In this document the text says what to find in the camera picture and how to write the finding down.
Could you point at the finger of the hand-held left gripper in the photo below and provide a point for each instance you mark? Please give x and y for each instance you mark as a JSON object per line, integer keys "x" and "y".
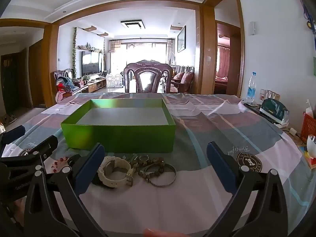
{"x": 13, "y": 134}
{"x": 42, "y": 145}

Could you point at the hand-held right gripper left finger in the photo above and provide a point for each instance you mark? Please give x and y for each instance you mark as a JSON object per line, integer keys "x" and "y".
{"x": 90, "y": 170}

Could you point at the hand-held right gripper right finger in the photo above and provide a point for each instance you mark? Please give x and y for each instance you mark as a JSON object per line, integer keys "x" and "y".
{"x": 219, "y": 170}

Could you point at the green cardboard box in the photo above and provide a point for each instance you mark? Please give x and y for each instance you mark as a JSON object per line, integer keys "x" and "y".
{"x": 118, "y": 133}

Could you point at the person's right hand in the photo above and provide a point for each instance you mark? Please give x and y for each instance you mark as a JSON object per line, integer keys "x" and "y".
{"x": 160, "y": 233}

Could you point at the pair of dark shoes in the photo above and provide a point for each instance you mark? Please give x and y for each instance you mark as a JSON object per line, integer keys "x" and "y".
{"x": 11, "y": 119}

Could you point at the striped tablecloth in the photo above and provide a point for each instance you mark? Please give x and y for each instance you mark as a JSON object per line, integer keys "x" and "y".
{"x": 197, "y": 118}

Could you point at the wooden armchair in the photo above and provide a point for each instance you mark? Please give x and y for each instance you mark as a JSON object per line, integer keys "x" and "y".
{"x": 74, "y": 88}

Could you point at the pile of clothes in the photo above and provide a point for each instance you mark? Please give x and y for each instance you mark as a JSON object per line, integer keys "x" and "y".
{"x": 64, "y": 84}

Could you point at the wooden television cabinet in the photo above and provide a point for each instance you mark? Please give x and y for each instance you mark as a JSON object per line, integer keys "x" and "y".
{"x": 95, "y": 85}

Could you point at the clear plastic water bottle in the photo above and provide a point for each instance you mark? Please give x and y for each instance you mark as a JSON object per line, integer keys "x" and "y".
{"x": 251, "y": 88}

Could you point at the bed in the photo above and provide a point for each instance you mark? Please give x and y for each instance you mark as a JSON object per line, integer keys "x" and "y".
{"x": 221, "y": 80}

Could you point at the cluster of small boxes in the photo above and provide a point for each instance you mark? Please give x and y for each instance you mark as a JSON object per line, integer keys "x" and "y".
{"x": 270, "y": 95}

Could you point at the white baby fence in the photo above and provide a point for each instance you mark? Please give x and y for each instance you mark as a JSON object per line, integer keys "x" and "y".
{"x": 114, "y": 80}

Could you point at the flat screen television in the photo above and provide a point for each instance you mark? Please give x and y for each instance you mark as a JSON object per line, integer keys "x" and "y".
{"x": 91, "y": 64}

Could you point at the wooden sofa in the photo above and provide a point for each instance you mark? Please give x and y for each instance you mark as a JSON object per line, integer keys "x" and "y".
{"x": 182, "y": 79}

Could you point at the green ivy garland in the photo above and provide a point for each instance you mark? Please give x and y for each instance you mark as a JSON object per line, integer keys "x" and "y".
{"x": 74, "y": 51}

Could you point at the red plastic basket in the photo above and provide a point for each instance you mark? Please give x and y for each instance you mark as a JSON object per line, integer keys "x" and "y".
{"x": 308, "y": 126}

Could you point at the carved wooden dining chair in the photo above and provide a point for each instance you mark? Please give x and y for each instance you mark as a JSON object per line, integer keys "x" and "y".
{"x": 148, "y": 76}

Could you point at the pink bedroom curtain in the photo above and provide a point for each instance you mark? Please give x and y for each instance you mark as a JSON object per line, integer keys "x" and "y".
{"x": 223, "y": 59}

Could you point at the black rectangular ceiling lamp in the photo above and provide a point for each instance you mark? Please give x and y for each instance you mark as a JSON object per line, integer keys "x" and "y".
{"x": 132, "y": 24}

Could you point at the framed wall painting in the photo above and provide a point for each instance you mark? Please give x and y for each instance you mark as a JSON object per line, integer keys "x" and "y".
{"x": 181, "y": 39}

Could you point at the white wall device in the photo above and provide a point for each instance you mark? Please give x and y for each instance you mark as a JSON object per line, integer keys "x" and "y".
{"x": 251, "y": 28}

